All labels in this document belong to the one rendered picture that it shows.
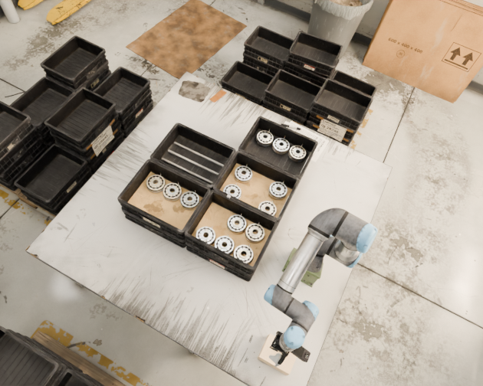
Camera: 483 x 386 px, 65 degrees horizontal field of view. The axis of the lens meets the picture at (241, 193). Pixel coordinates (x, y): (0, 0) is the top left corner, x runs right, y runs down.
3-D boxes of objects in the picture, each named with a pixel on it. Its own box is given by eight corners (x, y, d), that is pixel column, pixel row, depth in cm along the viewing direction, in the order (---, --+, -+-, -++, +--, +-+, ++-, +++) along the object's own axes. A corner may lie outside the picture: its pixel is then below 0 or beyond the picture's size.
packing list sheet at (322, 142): (330, 139, 257) (330, 139, 256) (317, 163, 246) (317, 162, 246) (287, 119, 262) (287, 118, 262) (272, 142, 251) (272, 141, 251)
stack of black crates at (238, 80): (273, 96, 347) (277, 77, 327) (258, 118, 333) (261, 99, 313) (234, 79, 353) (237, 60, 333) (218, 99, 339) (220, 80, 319)
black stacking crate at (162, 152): (234, 161, 228) (236, 150, 218) (211, 198, 214) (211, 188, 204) (178, 134, 234) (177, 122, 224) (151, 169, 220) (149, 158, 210)
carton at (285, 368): (296, 351, 188) (299, 350, 182) (286, 375, 183) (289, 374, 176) (267, 335, 191) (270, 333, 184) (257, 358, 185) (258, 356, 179)
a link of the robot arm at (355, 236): (336, 237, 199) (348, 206, 148) (363, 252, 194) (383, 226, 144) (324, 256, 197) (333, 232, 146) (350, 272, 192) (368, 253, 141)
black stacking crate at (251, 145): (313, 153, 236) (318, 142, 226) (295, 189, 222) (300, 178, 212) (257, 127, 242) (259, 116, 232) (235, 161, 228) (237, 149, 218)
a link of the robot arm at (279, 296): (321, 195, 150) (259, 301, 151) (346, 209, 147) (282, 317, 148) (323, 199, 161) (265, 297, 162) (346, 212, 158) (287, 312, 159)
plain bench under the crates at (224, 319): (355, 213, 311) (392, 167, 250) (271, 411, 236) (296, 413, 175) (188, 131, 337) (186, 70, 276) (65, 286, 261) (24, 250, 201)
